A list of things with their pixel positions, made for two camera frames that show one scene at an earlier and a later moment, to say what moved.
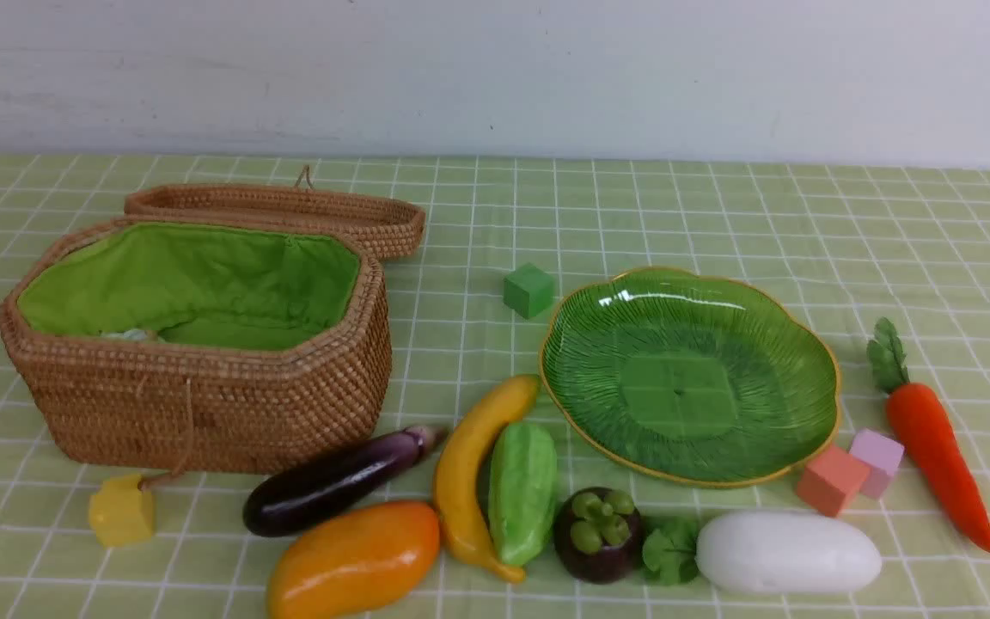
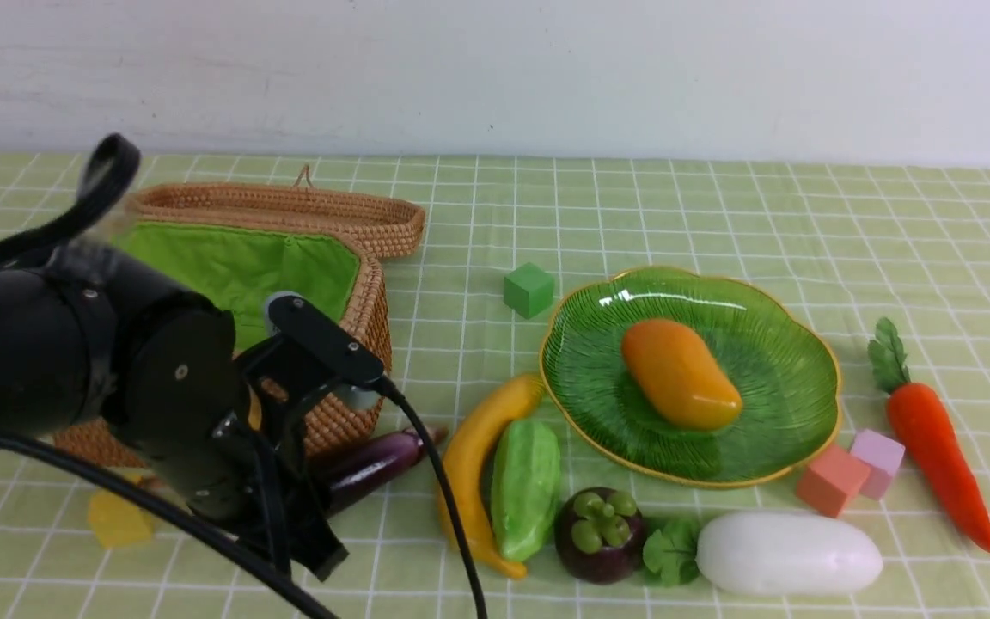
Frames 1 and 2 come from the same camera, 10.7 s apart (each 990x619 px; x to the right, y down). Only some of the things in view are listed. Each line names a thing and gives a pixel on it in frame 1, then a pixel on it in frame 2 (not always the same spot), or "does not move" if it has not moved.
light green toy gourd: x=522 y=481 does not move
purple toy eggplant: x=296 y=499 does not move
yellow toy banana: x=460 y=497 does not move
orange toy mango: x=350 y=566 to x=678 y=376
